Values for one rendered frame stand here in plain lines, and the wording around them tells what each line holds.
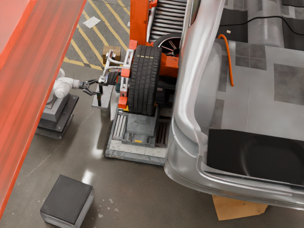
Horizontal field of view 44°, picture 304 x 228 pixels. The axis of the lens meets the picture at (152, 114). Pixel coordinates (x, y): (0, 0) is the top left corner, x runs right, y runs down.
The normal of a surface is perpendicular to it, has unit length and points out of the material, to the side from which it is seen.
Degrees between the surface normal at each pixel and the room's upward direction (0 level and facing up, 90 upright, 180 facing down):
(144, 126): 0
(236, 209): 1
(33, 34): 0
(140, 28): 90
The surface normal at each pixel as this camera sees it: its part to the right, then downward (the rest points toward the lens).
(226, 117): 0.01, -0.29
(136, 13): -0.14, 0.79
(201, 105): -0.09, 0.40
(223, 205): 0.08, -0.58
